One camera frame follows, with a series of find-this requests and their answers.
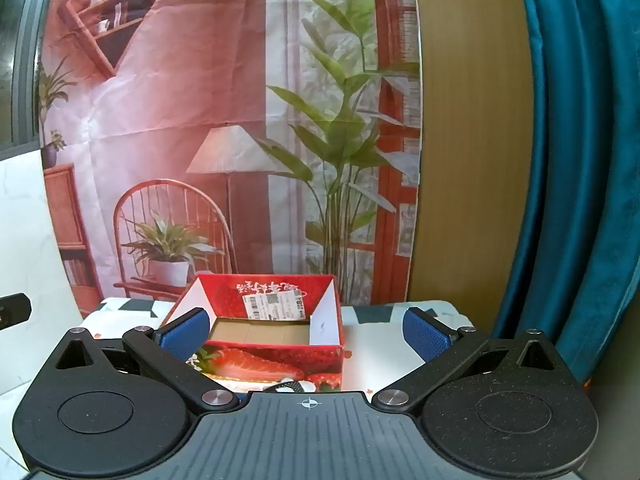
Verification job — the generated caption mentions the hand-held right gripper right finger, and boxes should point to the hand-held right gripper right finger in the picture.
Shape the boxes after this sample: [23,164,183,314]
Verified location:
[372,306,558,413]

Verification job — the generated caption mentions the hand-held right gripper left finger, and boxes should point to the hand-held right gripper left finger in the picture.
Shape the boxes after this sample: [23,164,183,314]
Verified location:
[50,306,241,413]

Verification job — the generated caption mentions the red strawberry print cardboard box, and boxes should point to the red strawberry print cardboard box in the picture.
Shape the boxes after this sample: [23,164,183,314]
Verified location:
[161,274,346,393]

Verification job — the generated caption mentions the patterned white tablecloth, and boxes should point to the patterned white tablecloth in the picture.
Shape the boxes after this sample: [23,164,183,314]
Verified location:
[82,297,491,396]

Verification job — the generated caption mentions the teal curtain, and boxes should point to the teal curtain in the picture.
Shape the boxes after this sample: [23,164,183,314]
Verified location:
[492,0,640,386]

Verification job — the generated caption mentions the wooden wall panel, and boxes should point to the wooden wall panel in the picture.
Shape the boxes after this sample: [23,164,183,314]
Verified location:
[407,0,536,311]

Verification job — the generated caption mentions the printed room scene wall backdrop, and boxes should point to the printed room scene wall backdrop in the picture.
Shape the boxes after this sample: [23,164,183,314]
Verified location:
[37,0,421,311]

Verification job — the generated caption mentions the dark window frame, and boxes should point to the dark window frame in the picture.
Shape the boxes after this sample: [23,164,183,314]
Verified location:
[10,0,66,151]

